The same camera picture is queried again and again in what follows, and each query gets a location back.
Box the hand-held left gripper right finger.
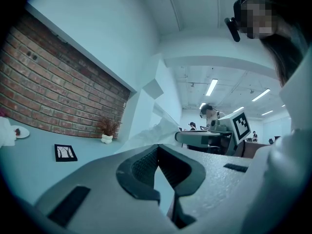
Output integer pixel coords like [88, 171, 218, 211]
[158, 144, 255, 229]

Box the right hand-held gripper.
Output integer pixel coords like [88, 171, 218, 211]
[175, 111, 252, 156]

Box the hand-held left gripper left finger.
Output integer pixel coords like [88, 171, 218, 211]
[34, 144, 176, 234]

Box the white cloth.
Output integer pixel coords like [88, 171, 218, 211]
[0, 116, 17, 147]

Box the white tissue sheet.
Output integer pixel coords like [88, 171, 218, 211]
[131, 103, 182, 151]

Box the black head-mounted camera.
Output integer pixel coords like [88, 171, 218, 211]
[224, 17, 242, 43]

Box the person's light grey shirt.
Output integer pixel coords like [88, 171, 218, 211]
[243, 55, 312, 234]

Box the white plate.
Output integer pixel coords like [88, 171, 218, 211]
[11, 125, 30, 139]

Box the black picture frame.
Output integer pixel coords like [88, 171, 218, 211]
[54, 144, 78, 162]

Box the dried brown plant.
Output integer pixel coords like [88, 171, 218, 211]
[97, 117, 121, 137]

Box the person's face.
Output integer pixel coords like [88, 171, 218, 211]
[240, 0, 278, 40]

